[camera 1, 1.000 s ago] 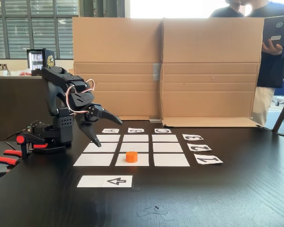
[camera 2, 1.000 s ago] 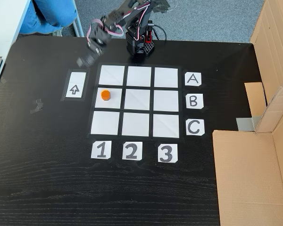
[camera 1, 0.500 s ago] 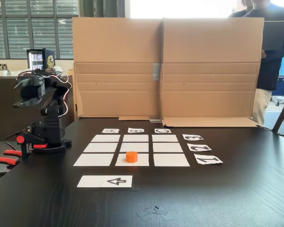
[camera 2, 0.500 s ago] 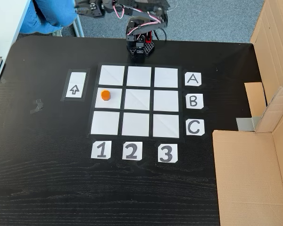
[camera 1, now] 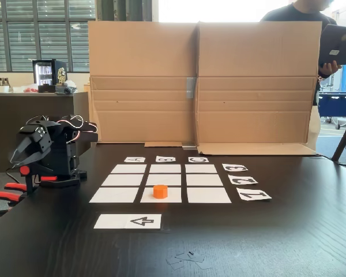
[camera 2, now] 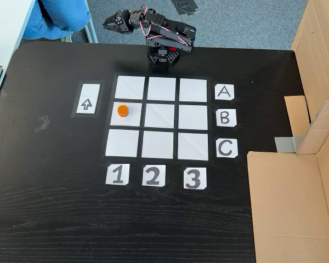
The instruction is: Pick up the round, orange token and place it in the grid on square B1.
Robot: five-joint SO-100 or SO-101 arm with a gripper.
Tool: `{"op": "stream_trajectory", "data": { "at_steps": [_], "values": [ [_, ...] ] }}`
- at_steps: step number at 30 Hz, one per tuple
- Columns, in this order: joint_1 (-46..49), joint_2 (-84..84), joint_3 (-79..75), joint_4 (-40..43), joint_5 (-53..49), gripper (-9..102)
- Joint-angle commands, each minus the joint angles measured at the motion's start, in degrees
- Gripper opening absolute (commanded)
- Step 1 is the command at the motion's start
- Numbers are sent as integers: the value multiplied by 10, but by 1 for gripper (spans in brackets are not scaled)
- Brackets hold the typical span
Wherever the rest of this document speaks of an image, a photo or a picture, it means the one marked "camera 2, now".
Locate round orange token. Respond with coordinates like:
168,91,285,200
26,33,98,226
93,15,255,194
117,104,130,118

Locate white paper grid black tape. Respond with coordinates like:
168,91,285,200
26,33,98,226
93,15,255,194
100,72,215,165

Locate person in blue trousers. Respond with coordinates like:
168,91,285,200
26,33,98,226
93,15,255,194
23,0,92,43

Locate black floor tape patch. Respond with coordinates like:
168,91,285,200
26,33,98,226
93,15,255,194
171,0,208,16

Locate white arrow paper sheet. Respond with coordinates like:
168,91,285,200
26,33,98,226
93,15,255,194
75,82,101,115

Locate white side table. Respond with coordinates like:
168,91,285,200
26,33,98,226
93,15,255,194
0,0,38,68

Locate paper sheet letter A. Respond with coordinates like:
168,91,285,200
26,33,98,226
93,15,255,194
214,84,235,102

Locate paper sheet letter B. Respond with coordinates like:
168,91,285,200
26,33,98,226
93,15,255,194
215,108,237,127

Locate paper sheet number 1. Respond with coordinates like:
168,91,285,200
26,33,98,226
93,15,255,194
105,163,130,186

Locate paper sheet number 2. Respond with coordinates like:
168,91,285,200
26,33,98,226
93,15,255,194
141,164,167,187

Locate paper sheet letter C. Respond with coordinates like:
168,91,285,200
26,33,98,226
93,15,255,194
215,138,239,159

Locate paper sheet number 3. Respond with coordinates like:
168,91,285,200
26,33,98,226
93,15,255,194
183,167,208,190

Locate brown cardboard panel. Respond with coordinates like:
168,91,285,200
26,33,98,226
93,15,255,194
283,0,329,138
246,93,329,263

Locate red white servo cable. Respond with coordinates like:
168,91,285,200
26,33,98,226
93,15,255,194
135,4,194,47

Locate grey duct tape strip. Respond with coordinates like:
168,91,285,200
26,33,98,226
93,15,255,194
274,135,304,153

